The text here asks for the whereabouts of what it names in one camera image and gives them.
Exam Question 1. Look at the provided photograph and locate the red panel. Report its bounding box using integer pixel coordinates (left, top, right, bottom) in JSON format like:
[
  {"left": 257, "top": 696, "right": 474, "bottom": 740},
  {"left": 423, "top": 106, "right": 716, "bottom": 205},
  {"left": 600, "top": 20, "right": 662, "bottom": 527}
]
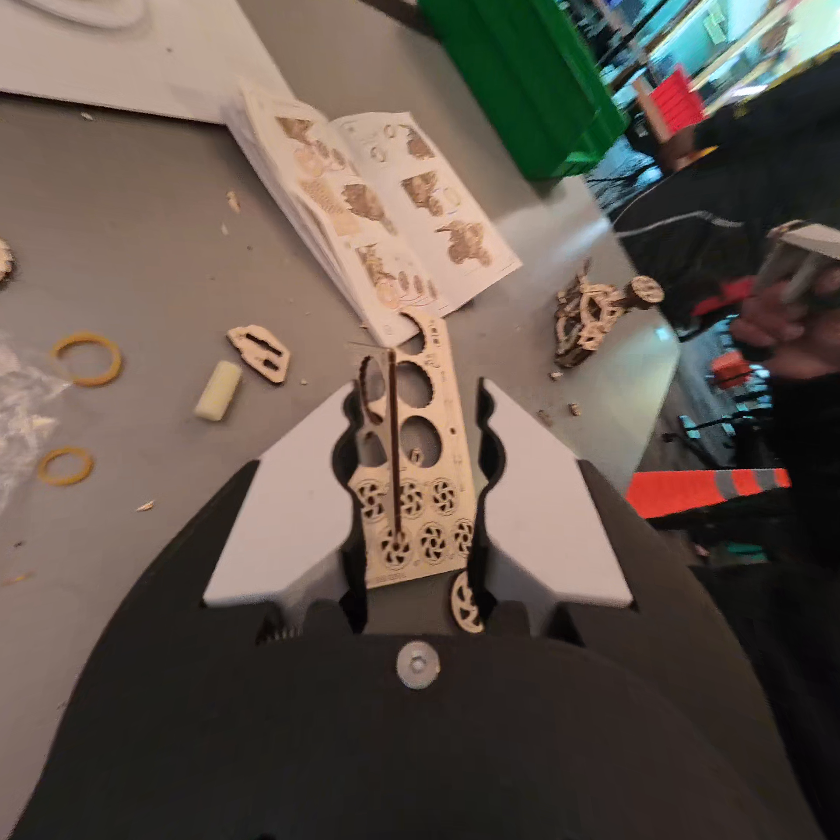
[{"left": 646, "top": 64, "right": 707, "bottom": 140}]

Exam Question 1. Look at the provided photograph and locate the person's right hand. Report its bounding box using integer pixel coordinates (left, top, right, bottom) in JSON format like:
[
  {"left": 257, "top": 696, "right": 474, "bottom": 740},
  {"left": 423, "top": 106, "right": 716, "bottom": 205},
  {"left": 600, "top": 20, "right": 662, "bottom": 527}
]
[{"left": 728, "top": 262, "right": 840, "bottom": 383}]

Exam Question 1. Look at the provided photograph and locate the pale wax cylinder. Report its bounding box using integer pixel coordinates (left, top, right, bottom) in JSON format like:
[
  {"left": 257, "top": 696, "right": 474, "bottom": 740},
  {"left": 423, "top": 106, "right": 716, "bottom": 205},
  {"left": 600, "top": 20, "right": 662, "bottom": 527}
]
[{"left": 193, "top": 361, "right": 243, "bottom": 421}]

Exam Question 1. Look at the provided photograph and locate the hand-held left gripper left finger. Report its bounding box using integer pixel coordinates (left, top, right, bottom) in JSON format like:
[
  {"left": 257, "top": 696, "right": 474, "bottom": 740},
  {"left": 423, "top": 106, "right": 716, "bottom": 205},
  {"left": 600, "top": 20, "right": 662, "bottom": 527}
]
[{"left": 202, "top": 381, "right": 368, "bottom": 634}]

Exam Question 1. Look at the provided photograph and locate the white stand with clear dome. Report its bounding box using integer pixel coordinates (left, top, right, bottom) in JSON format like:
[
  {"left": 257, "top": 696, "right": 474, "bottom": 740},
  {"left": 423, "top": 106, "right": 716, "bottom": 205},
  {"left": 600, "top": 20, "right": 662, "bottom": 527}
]
[{"left": 13, "top": 0, "right": 149, "bottom": 31}]

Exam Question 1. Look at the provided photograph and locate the large yellow rubber band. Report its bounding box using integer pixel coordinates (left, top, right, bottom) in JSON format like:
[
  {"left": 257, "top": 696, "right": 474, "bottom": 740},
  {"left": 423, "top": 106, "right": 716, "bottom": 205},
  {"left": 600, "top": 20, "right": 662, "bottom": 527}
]
[{"left": 51, "top": 331, "right": 124, "bottom": 388}]

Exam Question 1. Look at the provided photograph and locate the red fabric item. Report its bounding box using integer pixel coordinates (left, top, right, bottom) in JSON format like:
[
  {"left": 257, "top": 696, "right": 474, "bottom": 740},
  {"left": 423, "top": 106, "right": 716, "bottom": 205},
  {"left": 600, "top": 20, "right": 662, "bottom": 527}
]
[{"left": 692, "top": 276, "right": 757, "bottom": 317}]

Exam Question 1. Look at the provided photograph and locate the small tan rubber band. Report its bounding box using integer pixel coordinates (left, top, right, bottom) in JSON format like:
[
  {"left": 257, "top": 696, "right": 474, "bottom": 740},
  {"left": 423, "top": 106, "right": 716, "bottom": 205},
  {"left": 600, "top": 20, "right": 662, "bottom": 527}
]
[{"left": 37, "top": 446, "right": 95, "bottom": 487}]

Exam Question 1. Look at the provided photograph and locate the orange traffic cone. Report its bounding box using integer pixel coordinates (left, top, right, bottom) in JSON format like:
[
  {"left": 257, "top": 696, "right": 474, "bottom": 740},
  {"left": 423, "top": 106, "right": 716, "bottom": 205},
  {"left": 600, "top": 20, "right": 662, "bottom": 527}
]
[{"left": 623, "top": 467, "right": 792, "bottom": 521}]

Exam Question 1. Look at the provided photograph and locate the wooden parts sheet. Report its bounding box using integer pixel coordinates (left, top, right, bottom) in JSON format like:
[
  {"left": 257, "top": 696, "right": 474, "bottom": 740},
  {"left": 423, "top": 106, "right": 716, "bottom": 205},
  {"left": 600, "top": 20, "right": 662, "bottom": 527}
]
[{"left": 348, "top": 308, "right": 479, "bottom": 589}]

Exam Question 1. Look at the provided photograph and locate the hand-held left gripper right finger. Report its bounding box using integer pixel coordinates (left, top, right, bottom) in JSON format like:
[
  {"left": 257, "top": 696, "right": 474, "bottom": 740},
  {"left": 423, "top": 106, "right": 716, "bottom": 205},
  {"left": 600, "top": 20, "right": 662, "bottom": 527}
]
[{"left": 467, "top": 377, "right": 635, "bottom": 634}]

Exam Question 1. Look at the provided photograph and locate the green object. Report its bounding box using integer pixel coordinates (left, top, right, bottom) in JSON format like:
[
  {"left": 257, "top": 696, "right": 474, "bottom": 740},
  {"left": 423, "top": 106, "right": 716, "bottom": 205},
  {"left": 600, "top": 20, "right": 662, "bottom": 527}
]
[{"left": 416, "top": 0, "right": 629, "bottom": 182}]

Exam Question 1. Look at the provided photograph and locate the flat slotted wooden part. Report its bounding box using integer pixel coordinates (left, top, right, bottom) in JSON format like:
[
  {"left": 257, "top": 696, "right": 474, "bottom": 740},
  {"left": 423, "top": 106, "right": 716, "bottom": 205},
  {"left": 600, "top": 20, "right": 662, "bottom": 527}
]
[{"left": 226, "top": 325, "right": 291, "bottom": 385}]

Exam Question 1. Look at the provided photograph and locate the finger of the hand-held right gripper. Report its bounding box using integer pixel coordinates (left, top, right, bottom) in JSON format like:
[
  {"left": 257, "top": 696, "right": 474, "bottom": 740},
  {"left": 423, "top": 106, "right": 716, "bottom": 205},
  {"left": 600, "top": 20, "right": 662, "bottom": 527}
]
[{"left": 768, "top": 220, "right": 840, "bottom": 261}]

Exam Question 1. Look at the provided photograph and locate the clear plastic bag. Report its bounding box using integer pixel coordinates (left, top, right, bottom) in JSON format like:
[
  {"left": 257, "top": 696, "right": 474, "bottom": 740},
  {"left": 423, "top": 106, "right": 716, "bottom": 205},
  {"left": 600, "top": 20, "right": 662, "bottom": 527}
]
[{"left": 0, "top": 330, "right": 71, "bottom": 514}]

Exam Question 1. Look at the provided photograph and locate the paper instruction booklet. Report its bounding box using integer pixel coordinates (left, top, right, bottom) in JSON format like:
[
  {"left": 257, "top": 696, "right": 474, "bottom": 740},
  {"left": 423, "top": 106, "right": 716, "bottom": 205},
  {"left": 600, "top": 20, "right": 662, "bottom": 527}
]
[{"left": 226, "top": 77, "right": 525, "bottom": 347}]

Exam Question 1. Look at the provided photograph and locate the wooden buggy model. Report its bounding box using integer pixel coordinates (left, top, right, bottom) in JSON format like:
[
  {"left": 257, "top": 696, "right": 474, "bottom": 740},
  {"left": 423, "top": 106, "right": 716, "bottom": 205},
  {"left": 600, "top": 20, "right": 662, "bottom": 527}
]
[{"left": 553, "top": 258, "right": 665, "bottom": 370}]

